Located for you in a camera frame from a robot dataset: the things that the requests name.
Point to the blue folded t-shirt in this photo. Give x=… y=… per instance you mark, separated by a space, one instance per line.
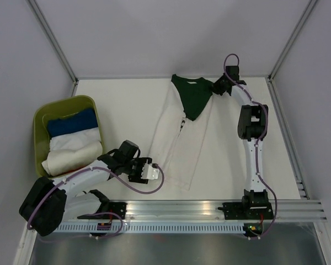
x=83 y=120

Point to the white rolled t-shirt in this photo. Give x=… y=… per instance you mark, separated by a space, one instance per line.
x=70 y=152

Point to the white slotted cable duct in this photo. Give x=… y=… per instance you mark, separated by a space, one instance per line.
x=152 y=227

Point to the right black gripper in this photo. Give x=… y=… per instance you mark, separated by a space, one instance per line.
x=215 y=87

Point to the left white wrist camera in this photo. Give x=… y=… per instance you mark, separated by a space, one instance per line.
x=150 y=172

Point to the left aluminium frame post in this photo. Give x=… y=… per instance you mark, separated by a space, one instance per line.
x=44 y=24

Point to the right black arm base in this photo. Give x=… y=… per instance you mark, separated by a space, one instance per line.
x=246 y=211

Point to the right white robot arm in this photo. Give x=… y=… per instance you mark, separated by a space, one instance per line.
x=252 y=129

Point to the right aluminium frame post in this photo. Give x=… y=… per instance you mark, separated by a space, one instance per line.
x=308 y=10

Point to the aluminium mounting rail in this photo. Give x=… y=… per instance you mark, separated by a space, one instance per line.
x=298 y=210

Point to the olive green plastic bin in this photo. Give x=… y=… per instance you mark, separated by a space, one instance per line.
x=56 y=110

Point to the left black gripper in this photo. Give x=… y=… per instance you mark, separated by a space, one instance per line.
x=137 y=178

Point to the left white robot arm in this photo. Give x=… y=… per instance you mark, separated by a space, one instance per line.
x=51 y=201

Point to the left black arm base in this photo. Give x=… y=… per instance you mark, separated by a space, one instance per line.
x=110 y=211

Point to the aluminium frame post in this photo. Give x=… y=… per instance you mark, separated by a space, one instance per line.
x=308 y=10
x=44 y=24

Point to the white green raglan t-shirt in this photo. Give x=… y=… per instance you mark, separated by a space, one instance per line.
x=181 y=128

